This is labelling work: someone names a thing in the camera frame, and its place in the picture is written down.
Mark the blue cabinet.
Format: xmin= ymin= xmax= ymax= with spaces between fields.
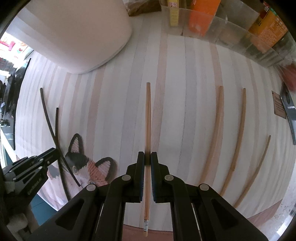
xmin=29 ymin=192 xmax=59 ymax=226

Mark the striped cat table mat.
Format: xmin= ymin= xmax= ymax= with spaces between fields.
xmin=14 ymin=11 xmax=294 ymax=241

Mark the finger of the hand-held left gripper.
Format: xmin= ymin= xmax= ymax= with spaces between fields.
xmin=13 ymin=148 xmax=58 ymax=169
xmin=11 ymin=155 xmax=59 ymax=182

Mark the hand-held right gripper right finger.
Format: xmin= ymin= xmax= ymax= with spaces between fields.
xmin=150 ymin=152 xmax=270 ymax=241

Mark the yellow seasoning box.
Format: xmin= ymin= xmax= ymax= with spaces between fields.
xmin=167 ymin=0 xmax=179 ymax=26

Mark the plastic bag with brown contents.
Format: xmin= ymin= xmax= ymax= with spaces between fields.
xmin=126 ymin=0 xmax=162 ymax=16

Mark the clear plastic organizer tray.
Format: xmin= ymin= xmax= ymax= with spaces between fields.
xmin=159 ymin=0 xmax=292 ymax=67

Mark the soy sauce bottle orange label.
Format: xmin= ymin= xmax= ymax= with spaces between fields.
xmin=247 ymin=0 xmax=289 ymax=49

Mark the black gas stove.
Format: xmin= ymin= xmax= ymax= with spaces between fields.
xmin=0 ymin=58 xmax=32 ymax=151

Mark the brown card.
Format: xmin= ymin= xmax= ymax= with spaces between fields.
xmin=271 ymin=90 xmax=287 ymax=120

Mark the colourful wall sticker set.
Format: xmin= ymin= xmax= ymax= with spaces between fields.
xmin=0 ymin=38 xmax=31 ymax=70

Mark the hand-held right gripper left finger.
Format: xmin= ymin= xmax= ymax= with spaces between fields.
xmin=28 ymin=151 xmax=147 ymax=241

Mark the blue smartphone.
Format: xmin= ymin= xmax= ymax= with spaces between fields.
xmin=279 ymin=82 xmax=296 ymax=146

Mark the orange and white packet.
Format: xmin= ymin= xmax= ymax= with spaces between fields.
xmin=188 ymin=0 xmax=221 ymax=37

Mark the beige round utensil holder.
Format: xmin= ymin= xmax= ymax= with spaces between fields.
xmin=17 ymin=0 xmax=133 ymax=74

